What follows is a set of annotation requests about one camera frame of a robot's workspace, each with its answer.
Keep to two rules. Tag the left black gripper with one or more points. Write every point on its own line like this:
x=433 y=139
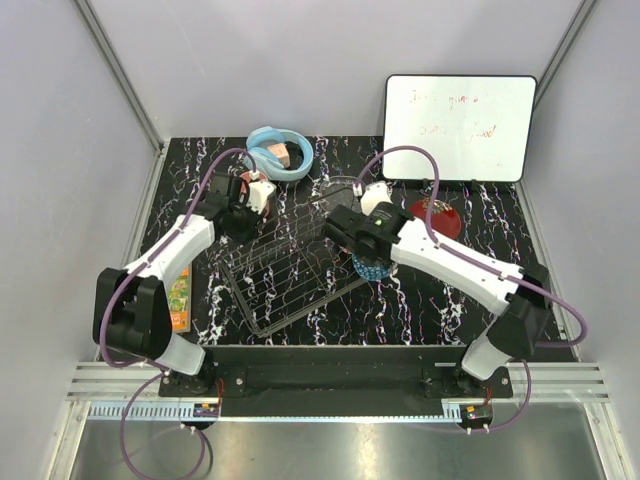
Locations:
x=249 y=234

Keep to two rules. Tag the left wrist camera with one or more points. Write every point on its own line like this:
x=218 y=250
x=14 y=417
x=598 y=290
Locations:
x=224 y=187

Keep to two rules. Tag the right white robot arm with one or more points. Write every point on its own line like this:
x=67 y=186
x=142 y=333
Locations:
x=515 y=297

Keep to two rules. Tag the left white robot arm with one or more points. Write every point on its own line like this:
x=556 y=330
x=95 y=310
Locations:
x=132 y=307

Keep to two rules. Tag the orange treehouse book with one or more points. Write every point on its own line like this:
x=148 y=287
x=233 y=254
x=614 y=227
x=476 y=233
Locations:
x=179 y=301

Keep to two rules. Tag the blue triangle pattern bowl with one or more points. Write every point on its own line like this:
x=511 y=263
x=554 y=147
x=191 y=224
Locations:
x=370 y=271

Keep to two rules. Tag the pink plastic cup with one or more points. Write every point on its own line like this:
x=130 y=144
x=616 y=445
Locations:
x=246 y=179

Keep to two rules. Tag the black wire dish rack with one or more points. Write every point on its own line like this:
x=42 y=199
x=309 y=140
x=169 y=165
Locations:
x=290 y=270

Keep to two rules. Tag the light blue headphones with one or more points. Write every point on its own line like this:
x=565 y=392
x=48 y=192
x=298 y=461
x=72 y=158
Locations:
x=300 y=150

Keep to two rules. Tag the clear glass bowl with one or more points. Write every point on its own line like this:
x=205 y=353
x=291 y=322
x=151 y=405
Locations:
x=338 y=190

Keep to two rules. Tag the red floral lacquer bowl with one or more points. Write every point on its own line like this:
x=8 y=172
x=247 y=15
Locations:
x=444 y=218

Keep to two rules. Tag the pink wooden block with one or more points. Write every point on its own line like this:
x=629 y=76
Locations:
x=280 y=153

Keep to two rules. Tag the white dry-erase board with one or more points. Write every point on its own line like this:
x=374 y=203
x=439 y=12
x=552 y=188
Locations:
x=476 y=127

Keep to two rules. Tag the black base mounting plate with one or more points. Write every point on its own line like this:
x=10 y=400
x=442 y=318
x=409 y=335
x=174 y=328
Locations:
x=434 y=371

